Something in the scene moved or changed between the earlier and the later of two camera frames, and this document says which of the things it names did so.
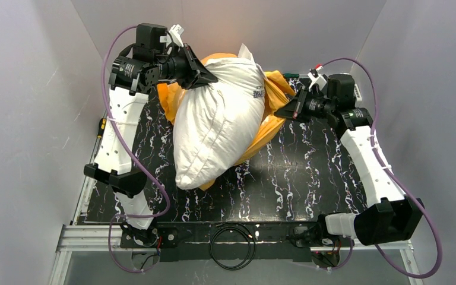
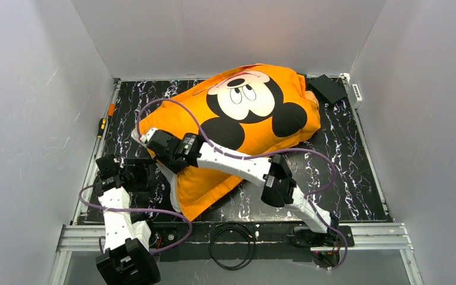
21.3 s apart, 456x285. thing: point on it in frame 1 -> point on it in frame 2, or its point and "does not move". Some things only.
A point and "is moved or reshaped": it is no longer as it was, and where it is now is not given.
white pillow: (215, 119) -> (171, 178)
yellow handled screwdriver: (101, 126) does not move
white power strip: (357, 96) does not move
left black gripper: (190, 65) -> (143, 175)
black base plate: (233, 241) does not move
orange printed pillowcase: (278, 89) is moved or reshaped
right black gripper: (299, 104) -> (154, 141)
